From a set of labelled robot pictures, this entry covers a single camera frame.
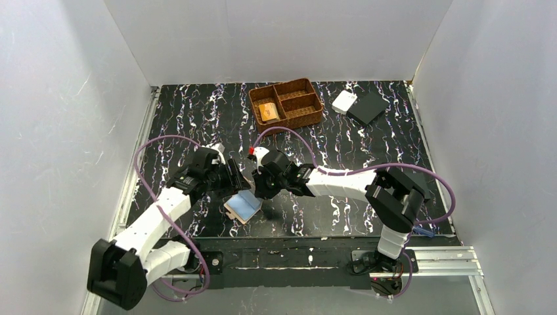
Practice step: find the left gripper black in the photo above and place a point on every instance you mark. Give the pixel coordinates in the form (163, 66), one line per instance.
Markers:
(232, 174)

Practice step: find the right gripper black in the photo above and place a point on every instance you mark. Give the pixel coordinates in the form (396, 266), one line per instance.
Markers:
(265, 182)

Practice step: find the gold credit card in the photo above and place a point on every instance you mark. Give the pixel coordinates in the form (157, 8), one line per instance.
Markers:
(269, 112)

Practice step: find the brown woven divided basket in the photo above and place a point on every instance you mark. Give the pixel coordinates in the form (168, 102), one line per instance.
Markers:
(297, 103)

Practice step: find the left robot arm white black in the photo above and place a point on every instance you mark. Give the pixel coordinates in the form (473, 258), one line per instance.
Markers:
(120, 270)

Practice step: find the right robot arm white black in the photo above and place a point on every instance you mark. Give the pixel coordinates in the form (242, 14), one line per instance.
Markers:
(395, 196)

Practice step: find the white small box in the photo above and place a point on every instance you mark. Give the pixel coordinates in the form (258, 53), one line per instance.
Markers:
(343, 102)

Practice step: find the black flat box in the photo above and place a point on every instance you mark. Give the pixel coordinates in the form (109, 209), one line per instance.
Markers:
(368, 108)

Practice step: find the black pad on table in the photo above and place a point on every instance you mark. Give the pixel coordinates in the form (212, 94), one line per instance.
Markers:
(420, 180)

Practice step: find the red blue screwdriver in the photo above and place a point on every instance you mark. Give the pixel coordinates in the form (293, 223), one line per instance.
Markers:
(423, 232)

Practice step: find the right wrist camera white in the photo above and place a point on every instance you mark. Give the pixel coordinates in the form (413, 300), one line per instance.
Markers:
(256, 154)

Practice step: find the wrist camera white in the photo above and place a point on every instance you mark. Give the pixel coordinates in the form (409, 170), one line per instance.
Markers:
(256, 154)
(219, 148)

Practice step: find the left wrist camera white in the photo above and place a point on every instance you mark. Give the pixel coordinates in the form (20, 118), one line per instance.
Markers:
(219, 148)

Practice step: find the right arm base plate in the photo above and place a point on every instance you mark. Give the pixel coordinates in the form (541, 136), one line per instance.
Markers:
(371, 262)

